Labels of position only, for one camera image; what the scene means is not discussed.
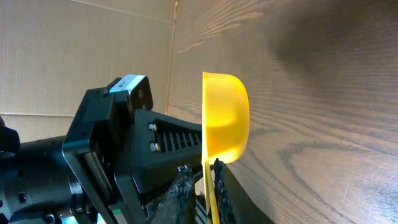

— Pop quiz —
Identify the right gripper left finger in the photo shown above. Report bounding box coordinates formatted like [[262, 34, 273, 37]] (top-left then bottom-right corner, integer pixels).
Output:
[[150, 164, 197, 224]]

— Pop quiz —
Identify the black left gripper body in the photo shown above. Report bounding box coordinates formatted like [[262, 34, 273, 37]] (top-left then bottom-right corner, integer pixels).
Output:
[[62, 81, 133, 223]]

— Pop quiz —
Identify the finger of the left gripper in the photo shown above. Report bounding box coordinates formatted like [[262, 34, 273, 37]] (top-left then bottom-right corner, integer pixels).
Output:
[[131, 109, 202, 195]]

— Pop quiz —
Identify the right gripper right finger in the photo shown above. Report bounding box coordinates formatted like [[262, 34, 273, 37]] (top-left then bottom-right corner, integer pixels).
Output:
[[214, 159, 274, 224]]

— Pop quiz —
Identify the yellow measuring scoop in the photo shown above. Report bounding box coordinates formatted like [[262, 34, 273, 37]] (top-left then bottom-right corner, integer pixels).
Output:
[[201, 72, 250, 223]]

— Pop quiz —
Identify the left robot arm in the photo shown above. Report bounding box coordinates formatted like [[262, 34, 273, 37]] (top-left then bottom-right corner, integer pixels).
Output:
[[1, 82, 202, 223]]

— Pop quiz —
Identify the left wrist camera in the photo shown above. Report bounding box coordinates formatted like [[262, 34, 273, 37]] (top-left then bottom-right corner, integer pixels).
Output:
[[104, 75, 154, 113]]

